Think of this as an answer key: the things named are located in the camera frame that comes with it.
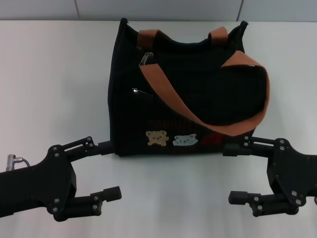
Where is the black food bag with brown straps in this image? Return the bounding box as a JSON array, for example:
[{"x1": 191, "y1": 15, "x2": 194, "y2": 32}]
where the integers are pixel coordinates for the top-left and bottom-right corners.
[{"x1": 108, "y1": 17, "x2": 270, "y2": 157}]

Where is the silver pocket zipper pull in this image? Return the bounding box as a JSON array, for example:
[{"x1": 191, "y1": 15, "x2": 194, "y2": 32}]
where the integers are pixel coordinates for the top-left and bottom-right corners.
[{"x1": 131, "y1": 87, "x2": 155, "y2": 97}]

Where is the left gripper cable with metal plug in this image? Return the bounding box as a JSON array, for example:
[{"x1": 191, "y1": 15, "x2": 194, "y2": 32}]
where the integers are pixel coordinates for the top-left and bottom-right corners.
[{"x1": 6, "y1": 153, "x2": 32, "y2": 168}]

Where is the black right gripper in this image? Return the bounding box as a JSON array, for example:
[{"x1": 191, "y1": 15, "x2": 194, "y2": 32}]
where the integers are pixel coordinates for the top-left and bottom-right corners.
[{"x1": 222, "y1": 135, "x2": 317, "y2": 219}]

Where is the silver main zipper pull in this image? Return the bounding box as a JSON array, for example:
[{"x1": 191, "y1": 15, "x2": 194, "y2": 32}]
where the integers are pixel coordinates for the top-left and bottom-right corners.
[{"x1": 138, "y1": 51, "x2": 153, "y2": 67}]

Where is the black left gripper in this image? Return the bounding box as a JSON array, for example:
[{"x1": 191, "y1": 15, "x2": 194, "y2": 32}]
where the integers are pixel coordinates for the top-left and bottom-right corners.
[{"x1": 0, "y1": 135, "x2": 122, "y2": 222}]

